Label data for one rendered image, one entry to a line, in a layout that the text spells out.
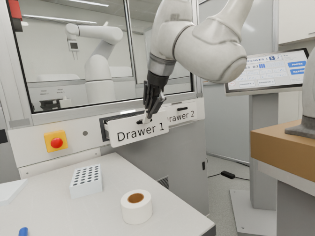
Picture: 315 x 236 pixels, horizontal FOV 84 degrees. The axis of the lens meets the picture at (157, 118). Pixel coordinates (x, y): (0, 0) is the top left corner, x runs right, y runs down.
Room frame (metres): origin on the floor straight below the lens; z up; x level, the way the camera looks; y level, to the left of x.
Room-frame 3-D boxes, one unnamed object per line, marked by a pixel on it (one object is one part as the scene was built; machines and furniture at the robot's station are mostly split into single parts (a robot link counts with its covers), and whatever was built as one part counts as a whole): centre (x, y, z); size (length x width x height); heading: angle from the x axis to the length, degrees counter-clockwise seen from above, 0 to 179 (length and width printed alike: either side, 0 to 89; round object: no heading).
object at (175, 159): (1.30, 0.36, 0.40); 1.03 x 0.95 x 0.80; 123
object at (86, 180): (0.52, 0.24, 0.78); 0.12 x 0.08 x 0.04; 17
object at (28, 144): (1.30, 0.36, 0.87); 1.02 x 0.95 x 0.14; 123
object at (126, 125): (0.77, 0.08, 0.87); 0.29 x 0.02 x 0.11; 123
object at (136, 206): (0.37, 0.07, 0.78); 0.07 x 0.07 x 0.04
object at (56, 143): (0.65, 0.39, 0.88); 0.04 x 0.03 x 0.04; 123
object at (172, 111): (1.04, -0.13, 0.87); 0.29 x 0.02 x 0.11; 123
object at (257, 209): (1.20, -0.75, 0.51); 0.50 x 0.45 x 1.02; 163
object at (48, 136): (0.68, 0.41, 0.88); 0.07 x 0.05 x 0.07; 123
